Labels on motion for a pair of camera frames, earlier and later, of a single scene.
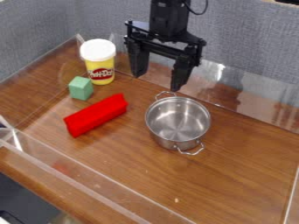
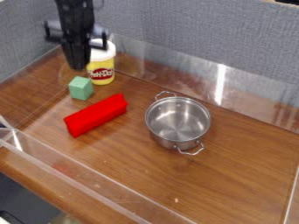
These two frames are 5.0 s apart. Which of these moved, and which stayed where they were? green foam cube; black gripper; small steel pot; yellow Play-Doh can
Moved: black gripper
Stayed: yellow Play-Doh can; small steel pot; green foam cube
